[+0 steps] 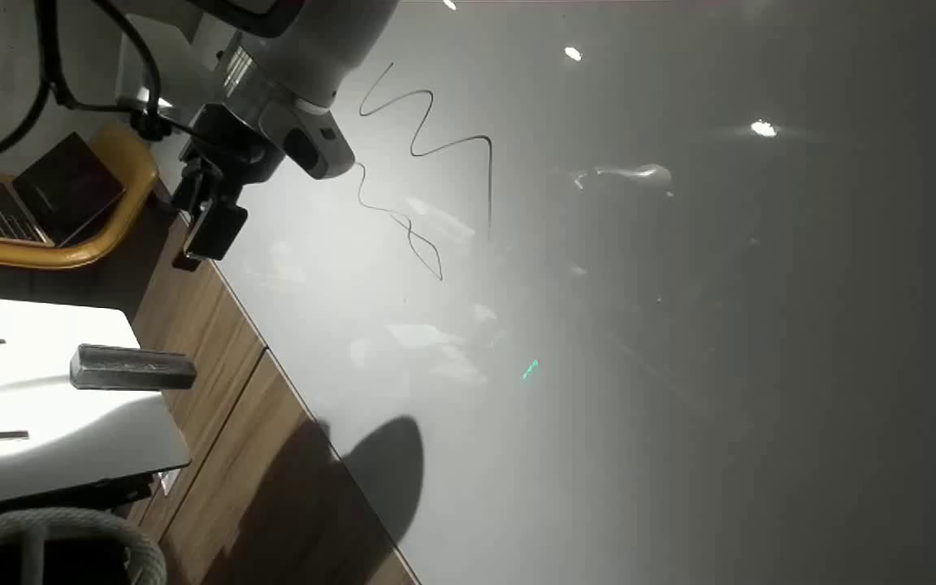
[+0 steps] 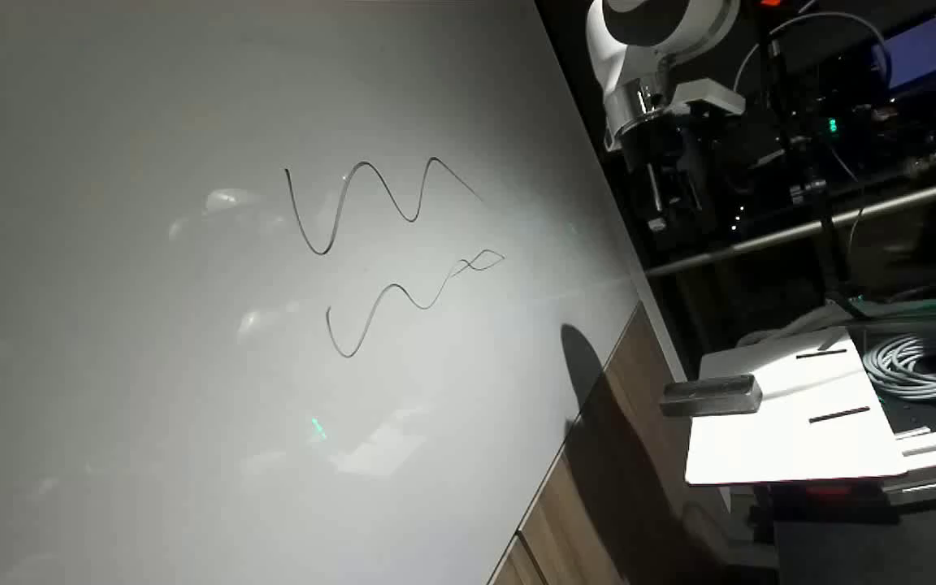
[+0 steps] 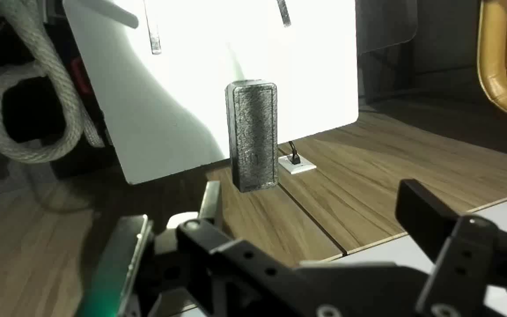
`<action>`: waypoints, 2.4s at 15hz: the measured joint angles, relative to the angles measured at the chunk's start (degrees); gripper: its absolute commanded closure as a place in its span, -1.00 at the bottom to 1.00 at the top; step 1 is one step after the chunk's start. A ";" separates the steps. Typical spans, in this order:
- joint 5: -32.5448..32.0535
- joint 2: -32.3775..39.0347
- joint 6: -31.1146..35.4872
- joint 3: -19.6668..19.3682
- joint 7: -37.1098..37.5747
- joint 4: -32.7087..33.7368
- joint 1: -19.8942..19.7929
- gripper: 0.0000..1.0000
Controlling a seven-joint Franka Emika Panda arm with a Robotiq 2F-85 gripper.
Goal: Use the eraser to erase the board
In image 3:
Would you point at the black felt board eraser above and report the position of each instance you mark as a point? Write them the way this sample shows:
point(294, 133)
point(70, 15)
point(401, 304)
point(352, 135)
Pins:
point(253, 135)

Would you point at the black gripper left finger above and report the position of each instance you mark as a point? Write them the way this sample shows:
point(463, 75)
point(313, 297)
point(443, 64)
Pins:
point(236, 258)

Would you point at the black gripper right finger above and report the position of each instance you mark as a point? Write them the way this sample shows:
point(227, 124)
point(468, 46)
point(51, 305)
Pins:
point(470, 258)

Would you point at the small white base with black switch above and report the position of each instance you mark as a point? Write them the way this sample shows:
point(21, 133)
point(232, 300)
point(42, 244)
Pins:
point(295, 164)

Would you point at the shiny metal mount plate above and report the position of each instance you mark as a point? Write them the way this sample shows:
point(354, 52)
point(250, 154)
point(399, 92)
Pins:
point(118, 265)

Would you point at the yellow wooden chair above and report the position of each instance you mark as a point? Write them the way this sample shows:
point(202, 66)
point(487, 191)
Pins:
point(493, 71)

